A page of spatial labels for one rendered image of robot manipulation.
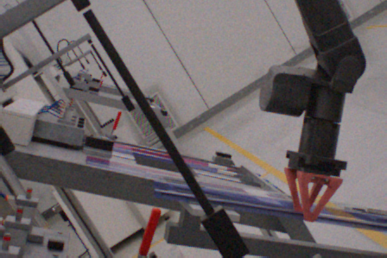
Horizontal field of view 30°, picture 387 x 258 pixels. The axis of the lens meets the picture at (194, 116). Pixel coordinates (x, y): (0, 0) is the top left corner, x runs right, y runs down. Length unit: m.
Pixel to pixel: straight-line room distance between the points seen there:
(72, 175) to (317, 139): 0.75
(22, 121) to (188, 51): 6.58
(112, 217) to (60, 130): 3.37
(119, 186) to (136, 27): 6.68
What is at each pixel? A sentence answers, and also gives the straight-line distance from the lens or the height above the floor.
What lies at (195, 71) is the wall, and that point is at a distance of 8.41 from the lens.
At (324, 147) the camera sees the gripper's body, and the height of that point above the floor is 0.99.
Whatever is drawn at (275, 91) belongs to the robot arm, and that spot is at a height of 1.11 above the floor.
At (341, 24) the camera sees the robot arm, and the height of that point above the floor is 1.14.
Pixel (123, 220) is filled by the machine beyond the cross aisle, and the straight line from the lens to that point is 5.37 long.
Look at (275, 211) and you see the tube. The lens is 1.12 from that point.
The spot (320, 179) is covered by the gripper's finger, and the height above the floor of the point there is 0.96.
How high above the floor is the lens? 1.29
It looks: 8 degrees down
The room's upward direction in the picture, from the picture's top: 31 degrees counter-clockwise
